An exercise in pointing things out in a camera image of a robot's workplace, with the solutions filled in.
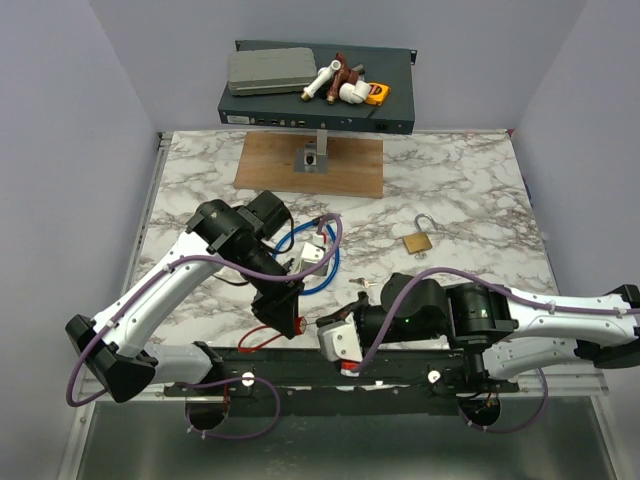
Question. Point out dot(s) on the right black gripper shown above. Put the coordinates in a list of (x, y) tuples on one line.
[(335, 317)]

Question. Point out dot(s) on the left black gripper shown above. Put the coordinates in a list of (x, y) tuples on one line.
[(279, 306)]

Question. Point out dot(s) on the red cable lock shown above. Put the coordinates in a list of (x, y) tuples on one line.
[(270, 337)]

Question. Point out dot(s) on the silver key bunch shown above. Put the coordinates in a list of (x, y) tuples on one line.
[(362, 282)]

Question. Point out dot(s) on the blue cable lock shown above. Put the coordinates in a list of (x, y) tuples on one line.
[(290, 237)]

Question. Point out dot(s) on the brass padlock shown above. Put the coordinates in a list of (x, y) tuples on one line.
[(418, 243)]

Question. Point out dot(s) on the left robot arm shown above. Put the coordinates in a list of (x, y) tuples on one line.
[(114, 343)]

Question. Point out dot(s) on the white elbow pipe fitting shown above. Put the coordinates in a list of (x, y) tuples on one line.
[(354, 93)]

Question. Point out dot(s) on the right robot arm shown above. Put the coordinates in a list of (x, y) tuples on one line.
[(499, 331)]

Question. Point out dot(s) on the wooden board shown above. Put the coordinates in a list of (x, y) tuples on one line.
[(267, 163)]

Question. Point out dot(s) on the yellow tape measure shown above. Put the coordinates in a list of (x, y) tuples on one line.
[(378, 93)]

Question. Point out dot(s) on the brown pipe fitting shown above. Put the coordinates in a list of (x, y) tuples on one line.
[(343, 75)]

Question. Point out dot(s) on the white straight pipe fitting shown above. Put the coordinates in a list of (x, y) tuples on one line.
[(324, 75)]

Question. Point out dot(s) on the grey plastic case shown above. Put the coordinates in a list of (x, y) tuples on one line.
[(270, 71)]

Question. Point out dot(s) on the dark teal rack device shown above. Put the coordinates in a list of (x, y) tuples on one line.
[(390, 67)]

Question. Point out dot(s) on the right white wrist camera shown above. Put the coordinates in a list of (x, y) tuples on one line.
[(339, 343)]

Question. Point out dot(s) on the black mounting rail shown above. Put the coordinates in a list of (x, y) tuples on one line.
[(395, 382)]

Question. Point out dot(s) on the metal stand post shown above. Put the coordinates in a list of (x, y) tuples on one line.
[(312, 158)]

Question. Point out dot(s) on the aluminium frame profile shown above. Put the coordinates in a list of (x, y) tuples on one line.
[(575, 382)]

